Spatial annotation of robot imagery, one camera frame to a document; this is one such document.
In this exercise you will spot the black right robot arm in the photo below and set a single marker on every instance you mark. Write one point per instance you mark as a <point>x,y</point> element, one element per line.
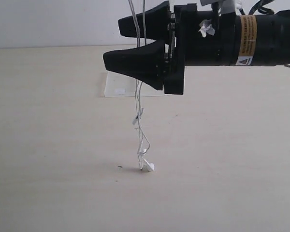
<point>262,37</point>

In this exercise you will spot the clear plastic storage case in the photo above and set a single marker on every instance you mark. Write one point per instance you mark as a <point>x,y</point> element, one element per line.
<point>118,85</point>

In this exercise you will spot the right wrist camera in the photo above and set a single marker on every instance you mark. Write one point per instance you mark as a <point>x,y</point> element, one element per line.
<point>225,6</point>

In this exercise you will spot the white wired earphones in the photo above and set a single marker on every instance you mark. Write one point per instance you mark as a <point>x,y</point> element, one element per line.
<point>144,143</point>

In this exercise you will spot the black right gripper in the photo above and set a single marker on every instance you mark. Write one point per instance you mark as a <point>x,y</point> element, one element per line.
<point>198,43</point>

